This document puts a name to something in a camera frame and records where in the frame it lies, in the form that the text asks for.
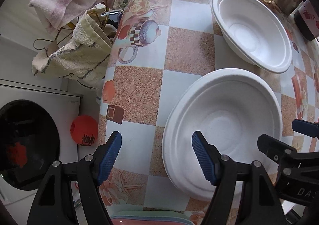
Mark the large white foam bowl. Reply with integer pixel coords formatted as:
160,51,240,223
162,68,282,201

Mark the pink plastic plate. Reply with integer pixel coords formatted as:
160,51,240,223
112,217,186,225

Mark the red paper lantern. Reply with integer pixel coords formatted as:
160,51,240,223
70,115,98,146

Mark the white washing machine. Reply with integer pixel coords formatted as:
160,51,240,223
1,81,80,224

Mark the cream striped towel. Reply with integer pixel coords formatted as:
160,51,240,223
32,4,117,89

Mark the strawberry pattern mug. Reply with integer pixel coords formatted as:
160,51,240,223
294,0,318,41

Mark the patterned vinyl tablecloth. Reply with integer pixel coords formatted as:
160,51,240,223
98,0,318,224

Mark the pink towel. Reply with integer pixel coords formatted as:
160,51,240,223
29,0,115,33

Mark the wire drying rack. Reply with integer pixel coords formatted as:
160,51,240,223
33,0,115,52

